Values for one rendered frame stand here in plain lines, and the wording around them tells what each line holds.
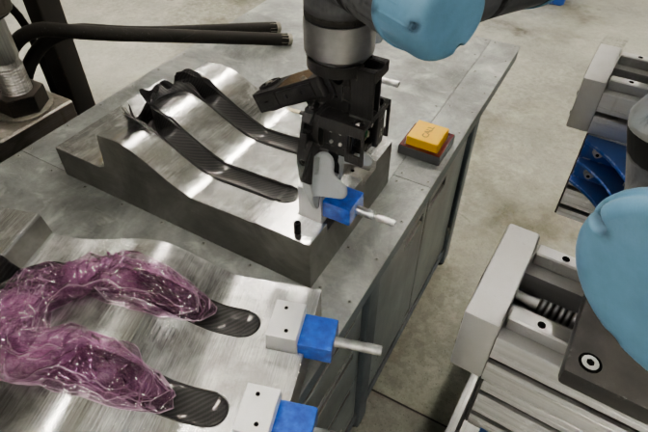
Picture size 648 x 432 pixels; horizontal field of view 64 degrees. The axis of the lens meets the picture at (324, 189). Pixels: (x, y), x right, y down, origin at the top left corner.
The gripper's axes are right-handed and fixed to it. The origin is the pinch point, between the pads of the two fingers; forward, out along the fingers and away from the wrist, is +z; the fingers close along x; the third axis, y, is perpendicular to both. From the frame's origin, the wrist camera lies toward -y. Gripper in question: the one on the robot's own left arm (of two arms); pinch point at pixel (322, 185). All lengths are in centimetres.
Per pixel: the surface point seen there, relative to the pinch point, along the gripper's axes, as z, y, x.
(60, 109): 16, -69, 8
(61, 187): 13.4, -45.9, -10.0
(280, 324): 4.9, 4.9, -18.3
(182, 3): 96, -223, 201
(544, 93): 95, 9, 206
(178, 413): 7.8, 0.4, -31.1
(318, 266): 10.8, 2.0, -4.7
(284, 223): 4.2, -2.9, -5.1
